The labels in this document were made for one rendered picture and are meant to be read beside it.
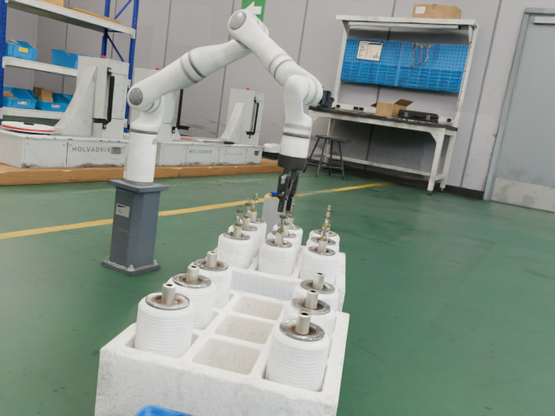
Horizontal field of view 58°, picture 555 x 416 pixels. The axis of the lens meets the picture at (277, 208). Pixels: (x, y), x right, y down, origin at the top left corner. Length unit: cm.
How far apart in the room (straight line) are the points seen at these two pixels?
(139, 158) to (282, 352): 104
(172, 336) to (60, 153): 260
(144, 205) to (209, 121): 612
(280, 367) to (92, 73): 309
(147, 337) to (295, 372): 25
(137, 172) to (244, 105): 344
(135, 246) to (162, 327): 90
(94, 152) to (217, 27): 469
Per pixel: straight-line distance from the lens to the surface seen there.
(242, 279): 133
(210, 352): 96
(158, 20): 867
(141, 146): 170
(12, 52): 631
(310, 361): 82
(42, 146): 330
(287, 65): 135
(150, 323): 87
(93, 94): 370
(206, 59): 158
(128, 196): 172
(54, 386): 115
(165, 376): 86
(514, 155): 618
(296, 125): 129
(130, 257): 175
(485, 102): 625
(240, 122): 506
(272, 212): 173
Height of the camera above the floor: 59
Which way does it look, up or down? 10 degrees down
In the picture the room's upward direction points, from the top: 8 degrees clockwise
